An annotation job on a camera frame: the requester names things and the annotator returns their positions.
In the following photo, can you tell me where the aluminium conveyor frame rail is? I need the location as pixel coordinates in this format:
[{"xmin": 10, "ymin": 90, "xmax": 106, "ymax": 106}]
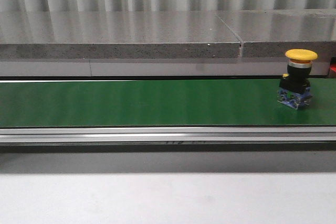
[{"xmin": 1, "ymin": 126, "xmax": 335, "ymax": 145}]

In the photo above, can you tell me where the grey speckled stone slab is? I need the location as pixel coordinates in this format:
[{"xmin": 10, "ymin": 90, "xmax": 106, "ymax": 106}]
[{"xmin": 1, "ymin": 12, "xmax": 240, "ymax": 59}]

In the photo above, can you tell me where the green conveyor belt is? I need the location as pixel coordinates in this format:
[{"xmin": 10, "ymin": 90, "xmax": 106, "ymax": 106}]
[{"xmin": 1, "ymin": 78, "xmax": 335, "ymax": 127}]

